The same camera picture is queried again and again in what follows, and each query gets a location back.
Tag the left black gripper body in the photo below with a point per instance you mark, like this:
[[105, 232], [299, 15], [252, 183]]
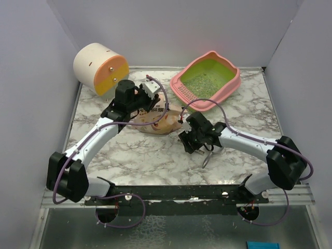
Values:
[[142, 100]]

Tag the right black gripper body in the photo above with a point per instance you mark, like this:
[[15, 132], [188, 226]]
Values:
[[193, 140]]

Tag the beige cat litter bag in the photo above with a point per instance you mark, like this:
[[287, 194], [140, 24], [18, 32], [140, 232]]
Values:
[[166, 125]]

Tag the grey metal scoop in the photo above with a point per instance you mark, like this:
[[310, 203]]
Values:
[[207, 159]]

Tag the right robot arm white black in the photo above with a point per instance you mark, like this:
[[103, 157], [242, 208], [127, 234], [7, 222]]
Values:
[[285, 163]]

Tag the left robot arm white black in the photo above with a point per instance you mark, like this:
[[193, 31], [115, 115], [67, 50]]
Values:
[[67, 171]]

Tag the green cat litter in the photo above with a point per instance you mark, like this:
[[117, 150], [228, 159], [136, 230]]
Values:
[[205, 84]]

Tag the pink green litter box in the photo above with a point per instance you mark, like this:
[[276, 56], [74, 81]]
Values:
[[209, 62]]

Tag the cream orange cylinder container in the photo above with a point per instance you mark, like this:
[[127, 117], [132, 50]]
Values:
[[100, 69]]

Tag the blue object at bottom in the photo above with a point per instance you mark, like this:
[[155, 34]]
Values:
[[262, 245]]

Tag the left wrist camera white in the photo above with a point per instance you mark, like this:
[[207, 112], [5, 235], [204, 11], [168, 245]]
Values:
[[151, 88]]

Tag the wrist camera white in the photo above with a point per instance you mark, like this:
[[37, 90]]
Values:
[[185, 125], [151, 88]]

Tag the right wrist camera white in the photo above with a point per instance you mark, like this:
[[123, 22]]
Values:
[[185, 125]]

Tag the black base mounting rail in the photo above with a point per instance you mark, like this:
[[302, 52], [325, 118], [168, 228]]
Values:
[[171, 200]]

